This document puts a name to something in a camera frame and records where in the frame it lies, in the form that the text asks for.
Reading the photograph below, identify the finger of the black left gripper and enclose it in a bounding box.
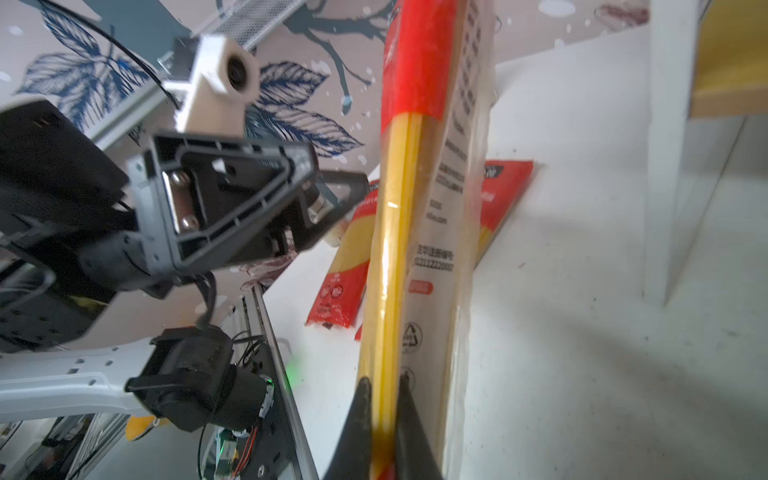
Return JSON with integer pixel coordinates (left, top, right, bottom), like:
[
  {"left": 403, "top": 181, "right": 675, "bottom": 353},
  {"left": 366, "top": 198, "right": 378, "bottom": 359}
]
[{"left": 283, "top": 170, "right": 369, "bottom": 252}]

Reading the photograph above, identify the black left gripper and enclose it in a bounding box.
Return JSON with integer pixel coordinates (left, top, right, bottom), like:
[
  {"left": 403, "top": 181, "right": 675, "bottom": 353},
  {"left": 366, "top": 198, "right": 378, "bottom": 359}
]
[{"left": 1, "top": 99, "right": 318, "bottom": 353}]

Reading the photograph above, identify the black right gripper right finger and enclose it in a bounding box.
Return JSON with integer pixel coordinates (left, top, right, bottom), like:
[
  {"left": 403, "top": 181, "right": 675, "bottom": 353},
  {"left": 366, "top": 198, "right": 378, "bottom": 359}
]
[{"left": 395, "top": 375, "right": 443, "bottom": 480}]

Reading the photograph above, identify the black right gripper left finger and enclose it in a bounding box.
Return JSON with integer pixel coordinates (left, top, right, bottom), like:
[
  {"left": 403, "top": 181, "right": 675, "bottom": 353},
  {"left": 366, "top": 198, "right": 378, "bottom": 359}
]
[{"left": 324, "top": 377, "right": 373, "bottom": 480}]

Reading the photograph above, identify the red pasta bag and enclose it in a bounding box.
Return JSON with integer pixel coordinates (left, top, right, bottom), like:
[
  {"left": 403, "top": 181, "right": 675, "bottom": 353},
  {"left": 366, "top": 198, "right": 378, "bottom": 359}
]
[
  {"left": 306, "top": 180, "right": 379, "bottom": 329},
  {"left": 476, "top": 160, "right": 535, "bottom": 263},
  {"left": 358, "top": 1, "right": 496, "bottom": 479}
]

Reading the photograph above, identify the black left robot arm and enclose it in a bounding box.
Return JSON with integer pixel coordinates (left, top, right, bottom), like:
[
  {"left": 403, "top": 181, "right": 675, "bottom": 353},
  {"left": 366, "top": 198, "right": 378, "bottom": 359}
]
[{"left": 1, "top": 99, "right": 369, "bottom": 431}]

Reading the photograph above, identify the yellow plush toy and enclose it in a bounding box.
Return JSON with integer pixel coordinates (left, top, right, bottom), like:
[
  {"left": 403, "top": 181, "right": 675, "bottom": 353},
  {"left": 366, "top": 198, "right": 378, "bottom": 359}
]
[{"left": 125, "top": 416, "right": 169, "bottom": 442}]

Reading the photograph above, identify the metal base rail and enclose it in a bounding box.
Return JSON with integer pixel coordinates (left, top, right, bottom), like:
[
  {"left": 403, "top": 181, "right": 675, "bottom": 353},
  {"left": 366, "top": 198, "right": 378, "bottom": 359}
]
[{"left": 197, "top": 281, "right": 319, "bottom": 480}]

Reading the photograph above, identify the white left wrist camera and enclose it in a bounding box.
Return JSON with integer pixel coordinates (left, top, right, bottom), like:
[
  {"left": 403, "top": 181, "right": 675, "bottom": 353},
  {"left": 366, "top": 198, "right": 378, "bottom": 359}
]
[{"left": 163, "top": 35, "right": 260, "bottom": 138}]

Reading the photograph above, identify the white wire mesh basket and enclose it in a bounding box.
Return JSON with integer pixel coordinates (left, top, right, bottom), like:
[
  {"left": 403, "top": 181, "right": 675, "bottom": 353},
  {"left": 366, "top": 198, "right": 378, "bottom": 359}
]
[{"left": 192, "top": 0, "right": 306, "bottom": 50}]

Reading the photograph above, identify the white frame wooden shelf rack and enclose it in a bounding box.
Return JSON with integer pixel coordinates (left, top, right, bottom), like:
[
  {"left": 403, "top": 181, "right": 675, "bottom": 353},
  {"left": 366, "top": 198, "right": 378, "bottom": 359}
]
[{"left": 643, "top": 1, "right": 767, "bottom": 305}]

